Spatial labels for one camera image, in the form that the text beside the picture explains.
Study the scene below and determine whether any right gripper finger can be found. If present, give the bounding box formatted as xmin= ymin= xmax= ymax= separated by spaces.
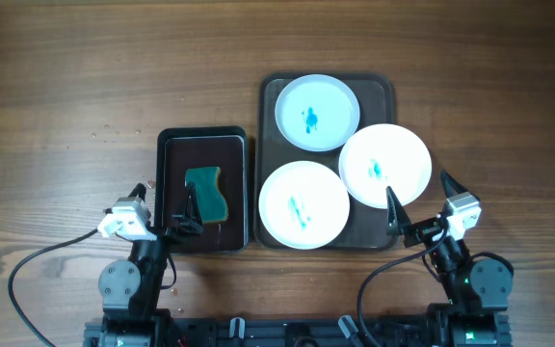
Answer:
xmin=439 ymin=170 xmax=467 ymax=199
xmin=386 ymin=186 xmax=411 ymax=236

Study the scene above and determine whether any green and yellow sponge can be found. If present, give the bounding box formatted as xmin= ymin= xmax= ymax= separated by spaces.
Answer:
xmin=185 ymin=167 xmax=228 ymax=224

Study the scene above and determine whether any white plate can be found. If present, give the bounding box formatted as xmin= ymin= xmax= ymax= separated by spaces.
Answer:
xmin=338 ymin=123 xmax=433 ymax=209
xmin=257 ymin=161 xmax=350 ymax=250

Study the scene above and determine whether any white plate front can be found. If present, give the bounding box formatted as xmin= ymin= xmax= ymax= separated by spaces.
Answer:
xmin=257 ymin=161 xmax=350 ymax=250

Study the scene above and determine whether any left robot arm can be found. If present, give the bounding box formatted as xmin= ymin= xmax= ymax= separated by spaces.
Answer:
xmin=83 ymin=183 xmax=203 ymax=347

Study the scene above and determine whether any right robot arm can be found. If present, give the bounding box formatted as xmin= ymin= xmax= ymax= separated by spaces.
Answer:
xmin=386 ymin=171 xmax=515 ymax=346

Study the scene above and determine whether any large dark serving tray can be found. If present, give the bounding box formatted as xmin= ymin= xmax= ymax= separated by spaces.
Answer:
xmin=249 ymin=71 xmax=397 ymax=252

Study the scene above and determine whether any small black water tray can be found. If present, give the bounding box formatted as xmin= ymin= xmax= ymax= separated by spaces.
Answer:
xmin=154 ymin=125 xmax=250 ymax=254

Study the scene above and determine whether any light blue plate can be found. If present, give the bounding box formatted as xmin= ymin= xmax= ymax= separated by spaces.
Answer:
xmin=275 ymin=74 xmax=360 ymax=152

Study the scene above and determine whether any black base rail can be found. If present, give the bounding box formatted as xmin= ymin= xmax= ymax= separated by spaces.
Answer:
xmin=82 ymin=315 xmax=513 ymax=347

